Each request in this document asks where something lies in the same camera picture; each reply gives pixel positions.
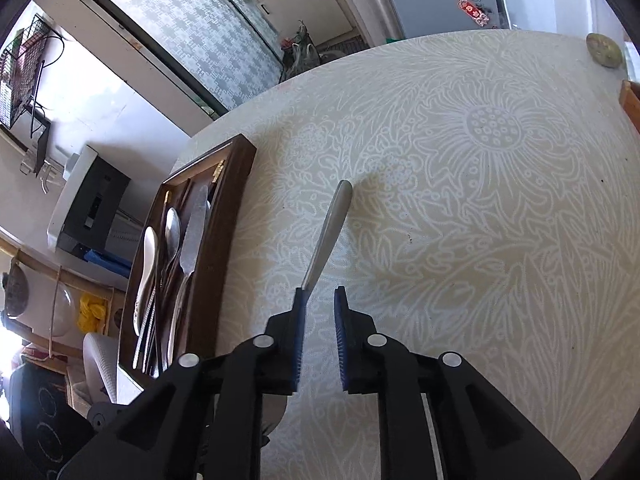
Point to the round beige object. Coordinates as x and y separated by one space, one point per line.
605 50

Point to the white round bowl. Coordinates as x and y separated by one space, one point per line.
65 310

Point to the wooden box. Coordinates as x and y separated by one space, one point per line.
631 105

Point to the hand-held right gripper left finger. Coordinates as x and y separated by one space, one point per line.
298 332

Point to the red fridge magnet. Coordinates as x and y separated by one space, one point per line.
472 12

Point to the plastic bags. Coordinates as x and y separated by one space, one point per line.
300 50

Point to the blue box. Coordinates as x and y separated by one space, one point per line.
107 262

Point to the wooden shelf frame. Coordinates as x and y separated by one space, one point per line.
55 272

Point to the black induction cooktop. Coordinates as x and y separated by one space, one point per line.
40 410

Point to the white kitchen cabinet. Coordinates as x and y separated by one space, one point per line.
310 5

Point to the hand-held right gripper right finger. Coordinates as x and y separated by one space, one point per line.
341 335

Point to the white and black appliance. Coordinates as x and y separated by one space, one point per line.
90 205

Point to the metal fork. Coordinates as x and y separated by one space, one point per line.
330 225

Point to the floral tablecloth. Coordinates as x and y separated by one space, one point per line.
475 210

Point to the brown wooden tray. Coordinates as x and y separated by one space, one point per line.
230 200

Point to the metal table knife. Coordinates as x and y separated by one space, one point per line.
192 240

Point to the yellow plastic bag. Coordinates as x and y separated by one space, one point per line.
92 310

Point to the patterned glass sliding door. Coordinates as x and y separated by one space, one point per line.
200 20

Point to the white ceramic spoon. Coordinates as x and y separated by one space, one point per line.
149 255

